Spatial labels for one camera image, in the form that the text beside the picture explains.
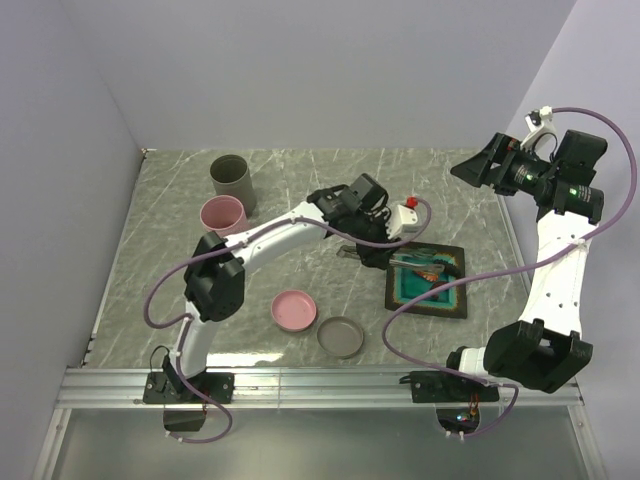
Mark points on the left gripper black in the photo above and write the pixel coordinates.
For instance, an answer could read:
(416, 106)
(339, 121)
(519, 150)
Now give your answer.
(376, 253)

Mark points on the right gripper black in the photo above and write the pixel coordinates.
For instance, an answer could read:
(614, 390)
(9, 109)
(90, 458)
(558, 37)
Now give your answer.
(505, 150)

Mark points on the metal serving tongs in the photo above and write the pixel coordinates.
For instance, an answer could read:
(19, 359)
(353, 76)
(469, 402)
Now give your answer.
(404, 259)

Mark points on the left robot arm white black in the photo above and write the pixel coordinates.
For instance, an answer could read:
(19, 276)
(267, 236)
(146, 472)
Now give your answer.
(216, 274)

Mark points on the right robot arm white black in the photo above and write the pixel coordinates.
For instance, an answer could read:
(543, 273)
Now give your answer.
(544, 348)

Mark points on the square black teal plate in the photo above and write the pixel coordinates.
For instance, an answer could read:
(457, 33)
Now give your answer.
(403, 286)

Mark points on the red shrimp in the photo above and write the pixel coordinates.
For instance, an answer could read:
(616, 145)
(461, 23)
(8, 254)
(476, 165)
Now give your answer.
(431, 273)

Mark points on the pink round lid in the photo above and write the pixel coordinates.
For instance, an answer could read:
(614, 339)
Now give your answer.
(293, 310)

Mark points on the pink cylindrical container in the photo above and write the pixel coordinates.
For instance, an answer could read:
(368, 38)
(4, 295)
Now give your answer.
(225, 215)

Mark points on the grey cylindrical container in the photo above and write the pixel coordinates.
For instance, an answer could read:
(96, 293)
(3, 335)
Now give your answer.
(231, 176)

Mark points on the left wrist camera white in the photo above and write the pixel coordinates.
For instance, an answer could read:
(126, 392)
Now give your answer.
(401, 220)

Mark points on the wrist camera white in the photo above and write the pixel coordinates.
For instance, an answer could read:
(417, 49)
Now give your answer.
(401, 220)
(540, 129)

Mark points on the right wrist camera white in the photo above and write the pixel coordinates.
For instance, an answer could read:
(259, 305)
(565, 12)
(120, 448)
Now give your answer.
(540, 129)

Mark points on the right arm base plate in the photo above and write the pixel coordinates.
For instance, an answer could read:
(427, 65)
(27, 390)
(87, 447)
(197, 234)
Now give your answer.
(439, 387)

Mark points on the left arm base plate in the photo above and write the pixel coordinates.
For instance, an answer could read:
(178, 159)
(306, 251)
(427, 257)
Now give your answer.
(163, 389)

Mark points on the aluminium front rail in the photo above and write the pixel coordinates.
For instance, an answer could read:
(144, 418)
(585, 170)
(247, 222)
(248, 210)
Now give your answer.
(358, 387)

